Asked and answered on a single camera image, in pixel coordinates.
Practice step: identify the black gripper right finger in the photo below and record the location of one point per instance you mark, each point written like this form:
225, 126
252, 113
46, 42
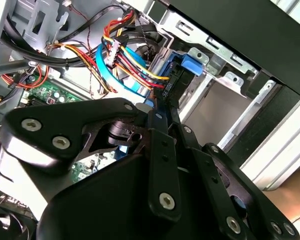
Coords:
240, 190

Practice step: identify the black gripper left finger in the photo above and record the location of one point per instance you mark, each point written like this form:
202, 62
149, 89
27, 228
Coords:
52, 117

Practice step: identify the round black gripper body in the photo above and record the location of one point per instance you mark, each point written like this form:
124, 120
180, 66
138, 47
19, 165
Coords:
102, 205

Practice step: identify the hard disk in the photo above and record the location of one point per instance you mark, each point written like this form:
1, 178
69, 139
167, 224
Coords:
191, 65

